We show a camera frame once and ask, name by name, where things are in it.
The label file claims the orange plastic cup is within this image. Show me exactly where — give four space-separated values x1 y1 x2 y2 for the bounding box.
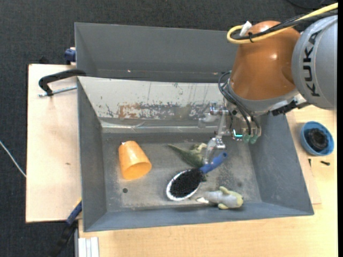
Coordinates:
118 140 153 181

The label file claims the green toy lizard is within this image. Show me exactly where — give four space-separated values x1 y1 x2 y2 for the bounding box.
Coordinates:
167 142 208 169

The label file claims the blue-handled black hairbrush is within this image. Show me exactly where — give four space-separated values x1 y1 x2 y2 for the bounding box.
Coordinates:
166 152 229 202

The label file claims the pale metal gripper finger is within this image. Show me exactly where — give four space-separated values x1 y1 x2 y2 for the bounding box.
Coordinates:
197 104 229 129
204 137 227 166

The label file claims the grey metal bin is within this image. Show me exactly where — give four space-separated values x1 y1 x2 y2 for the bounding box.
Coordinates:
74 22 315 232

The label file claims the grey and yellow toy animal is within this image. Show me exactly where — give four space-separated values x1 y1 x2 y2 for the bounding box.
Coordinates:
196 186 244 210

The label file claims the pale wood board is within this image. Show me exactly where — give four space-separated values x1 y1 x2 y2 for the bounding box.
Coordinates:
25 64 84 223

